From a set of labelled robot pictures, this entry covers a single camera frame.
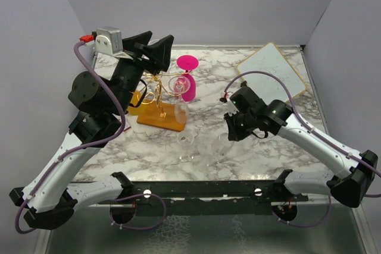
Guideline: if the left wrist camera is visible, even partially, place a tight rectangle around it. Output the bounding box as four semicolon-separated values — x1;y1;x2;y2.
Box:
79;27;132;59

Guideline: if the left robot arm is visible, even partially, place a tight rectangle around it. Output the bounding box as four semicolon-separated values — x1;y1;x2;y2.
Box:
10;28;174;232

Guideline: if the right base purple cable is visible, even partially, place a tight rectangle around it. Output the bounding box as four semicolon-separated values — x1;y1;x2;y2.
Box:
275;197;333;228

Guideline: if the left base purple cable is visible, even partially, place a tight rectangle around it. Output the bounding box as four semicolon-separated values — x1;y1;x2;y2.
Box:
108;191;169;231

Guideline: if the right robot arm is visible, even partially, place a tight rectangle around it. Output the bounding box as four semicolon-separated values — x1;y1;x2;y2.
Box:
221;86;378;208

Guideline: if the clear wine glass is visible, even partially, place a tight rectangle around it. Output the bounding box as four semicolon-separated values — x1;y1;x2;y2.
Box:
177;130;195;161
147;39;160;51
206;133;234;167

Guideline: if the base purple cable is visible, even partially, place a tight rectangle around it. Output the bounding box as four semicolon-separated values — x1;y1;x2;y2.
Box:
275;197;333;228
108;191;169;231

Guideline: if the yellow plastic wine glass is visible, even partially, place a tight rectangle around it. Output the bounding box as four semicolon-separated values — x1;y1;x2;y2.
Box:
127;90;148;116

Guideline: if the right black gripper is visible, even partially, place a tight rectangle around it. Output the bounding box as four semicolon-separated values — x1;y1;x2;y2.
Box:
224;108;257;142

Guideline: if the gold wire glass rack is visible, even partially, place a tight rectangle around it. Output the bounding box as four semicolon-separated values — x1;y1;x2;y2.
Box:
135;71;186;132

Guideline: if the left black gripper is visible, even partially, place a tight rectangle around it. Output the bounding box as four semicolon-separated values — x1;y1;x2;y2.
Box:
111;31;173;114

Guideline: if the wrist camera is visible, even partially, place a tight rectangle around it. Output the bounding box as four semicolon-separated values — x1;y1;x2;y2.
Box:
79;27;132;59
219;89;239;115

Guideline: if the pink plastic wine glass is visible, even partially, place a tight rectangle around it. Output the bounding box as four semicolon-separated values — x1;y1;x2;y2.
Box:
177;55;199;102

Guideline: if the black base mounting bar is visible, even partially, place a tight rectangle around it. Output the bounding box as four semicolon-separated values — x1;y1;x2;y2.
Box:
101;170;308;219

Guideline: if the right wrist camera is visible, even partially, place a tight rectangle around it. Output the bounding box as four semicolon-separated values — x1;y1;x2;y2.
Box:
219;89;239;115

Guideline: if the white board gold rim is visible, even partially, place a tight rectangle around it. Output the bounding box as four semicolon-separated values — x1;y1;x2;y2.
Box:
237;42;307;103

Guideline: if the clear flute glass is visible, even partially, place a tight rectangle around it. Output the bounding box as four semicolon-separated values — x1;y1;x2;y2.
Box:
168;76;189;124

